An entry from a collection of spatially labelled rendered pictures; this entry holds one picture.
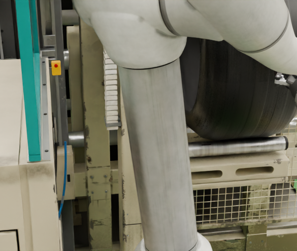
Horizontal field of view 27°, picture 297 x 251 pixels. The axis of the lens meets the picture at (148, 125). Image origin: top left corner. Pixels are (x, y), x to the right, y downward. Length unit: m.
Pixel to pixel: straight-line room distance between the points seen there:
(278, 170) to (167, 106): 0.98
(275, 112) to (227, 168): 0.24
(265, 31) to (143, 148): 0.29
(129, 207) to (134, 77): 1.05
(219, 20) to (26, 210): 0.45
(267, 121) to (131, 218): 0.55
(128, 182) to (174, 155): 0.91
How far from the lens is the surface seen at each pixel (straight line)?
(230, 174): 1.89
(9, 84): 1.34
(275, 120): 1.79
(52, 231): 1.06
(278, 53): 0.98
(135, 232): 2.04
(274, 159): 1.92
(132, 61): 0.95
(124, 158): 1.90
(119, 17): 0.92
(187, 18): 0.87
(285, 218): 2.68
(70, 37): 2.59
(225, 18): 0.84
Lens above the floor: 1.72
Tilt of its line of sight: 24 degrees down
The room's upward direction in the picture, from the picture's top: straight up
